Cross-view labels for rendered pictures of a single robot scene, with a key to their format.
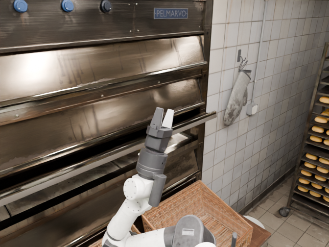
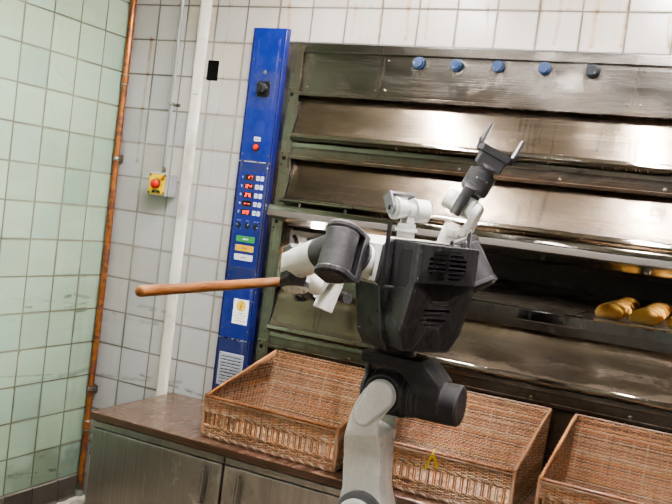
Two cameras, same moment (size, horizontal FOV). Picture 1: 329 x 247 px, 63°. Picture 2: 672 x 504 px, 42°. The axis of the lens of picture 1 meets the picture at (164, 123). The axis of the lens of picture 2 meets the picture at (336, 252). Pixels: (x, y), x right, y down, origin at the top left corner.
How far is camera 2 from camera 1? 2.46 m
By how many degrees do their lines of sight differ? 69
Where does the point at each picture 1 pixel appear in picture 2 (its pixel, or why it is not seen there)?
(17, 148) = not seen: hidden behind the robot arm
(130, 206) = (449, 225)
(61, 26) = (533, 88)
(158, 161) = (473, 173)
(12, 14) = (489, 74)
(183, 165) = not seen: outside the picture
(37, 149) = not seen: hidden behind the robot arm
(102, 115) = (554, 207)
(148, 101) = (639, 215)
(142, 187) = (452, 194)
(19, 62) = (482, 119)
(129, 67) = (609, 150)
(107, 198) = (530, 344)
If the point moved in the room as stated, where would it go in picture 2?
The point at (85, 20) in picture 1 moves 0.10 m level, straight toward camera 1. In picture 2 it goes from (563, 85) to (545, 80)
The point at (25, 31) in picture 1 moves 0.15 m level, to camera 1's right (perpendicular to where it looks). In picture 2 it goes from (496, 89) to (519, 86)
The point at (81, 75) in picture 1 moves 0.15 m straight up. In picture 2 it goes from (536, 144) to (541, 102)
